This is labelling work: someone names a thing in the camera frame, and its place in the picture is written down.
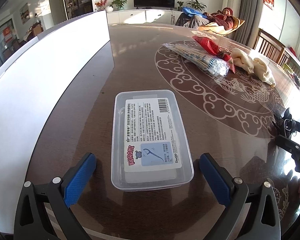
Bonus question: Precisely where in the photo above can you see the blue bag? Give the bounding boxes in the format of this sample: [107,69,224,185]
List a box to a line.
[182,7,207,18]

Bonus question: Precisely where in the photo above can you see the red candy pouch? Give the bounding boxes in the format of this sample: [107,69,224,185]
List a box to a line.
[192,35,235,73]

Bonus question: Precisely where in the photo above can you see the green potted plant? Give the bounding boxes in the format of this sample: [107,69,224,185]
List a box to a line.
[110,0,128,10]

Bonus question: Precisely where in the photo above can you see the round white vase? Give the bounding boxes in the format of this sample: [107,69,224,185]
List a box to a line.
[106,5,114,12]

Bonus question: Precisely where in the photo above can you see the wooden chair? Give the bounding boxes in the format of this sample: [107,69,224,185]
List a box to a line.
[254,29,292,66]

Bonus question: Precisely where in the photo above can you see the yellow lounge chair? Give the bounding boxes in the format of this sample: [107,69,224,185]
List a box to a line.
[197,18,246,36]

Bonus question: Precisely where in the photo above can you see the white tv cabinet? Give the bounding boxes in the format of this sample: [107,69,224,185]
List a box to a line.
[107,9,182,25]

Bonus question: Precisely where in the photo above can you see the leafy plant by television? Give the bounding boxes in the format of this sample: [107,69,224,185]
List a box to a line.
[186,0,206,12]

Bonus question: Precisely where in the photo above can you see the clear plastic floss box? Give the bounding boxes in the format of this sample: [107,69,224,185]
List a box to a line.
[111,89,194,191]

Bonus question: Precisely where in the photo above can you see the red flowers in vase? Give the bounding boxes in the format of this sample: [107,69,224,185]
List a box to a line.
[95,0,108,10]

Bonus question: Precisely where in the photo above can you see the person in red clothes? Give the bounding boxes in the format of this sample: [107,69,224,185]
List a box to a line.
[175,7,234,30]

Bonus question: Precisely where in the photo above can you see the black bow hair claw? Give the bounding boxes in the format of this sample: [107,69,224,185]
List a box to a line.
[273,108,297,139]

